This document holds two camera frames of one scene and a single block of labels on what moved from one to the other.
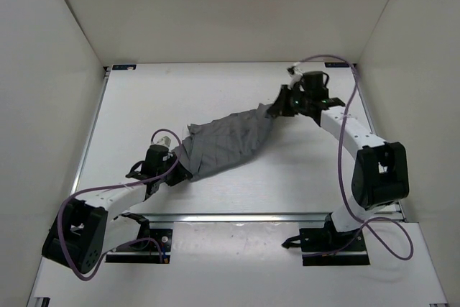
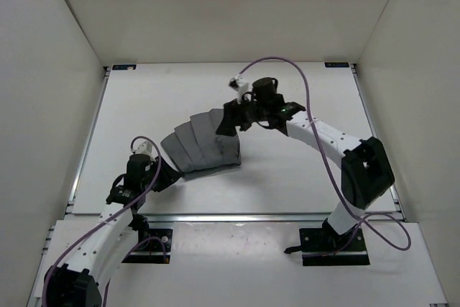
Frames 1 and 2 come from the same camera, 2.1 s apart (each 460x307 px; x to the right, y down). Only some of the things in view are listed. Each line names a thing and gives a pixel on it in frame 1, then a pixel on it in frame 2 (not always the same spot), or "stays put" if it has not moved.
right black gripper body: x=292 y=102 → x=246 y=113
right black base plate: x=325 y=246 stays put
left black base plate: x=144 y=251 stays put
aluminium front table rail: x=236 y=218 stays put
